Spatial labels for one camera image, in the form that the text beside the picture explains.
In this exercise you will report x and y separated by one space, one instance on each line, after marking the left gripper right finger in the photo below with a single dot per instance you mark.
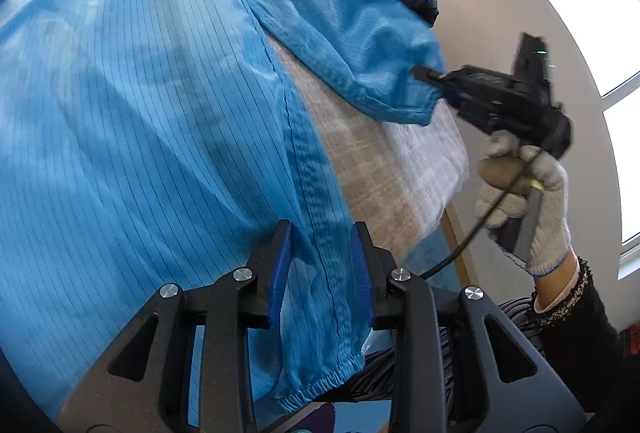
460 365

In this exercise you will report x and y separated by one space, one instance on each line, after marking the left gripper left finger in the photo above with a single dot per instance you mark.
141 382

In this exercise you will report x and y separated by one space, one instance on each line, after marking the light blue work coat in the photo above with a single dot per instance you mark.
146 142

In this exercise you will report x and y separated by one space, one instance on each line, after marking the right forearm black sleeve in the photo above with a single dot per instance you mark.
590 356

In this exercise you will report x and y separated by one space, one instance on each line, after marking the right white gloved hand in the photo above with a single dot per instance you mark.
505 158

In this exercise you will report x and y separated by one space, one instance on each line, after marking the plaid bed sheet mattress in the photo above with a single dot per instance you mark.
398 178

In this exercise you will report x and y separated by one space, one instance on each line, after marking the window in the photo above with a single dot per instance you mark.
607 34

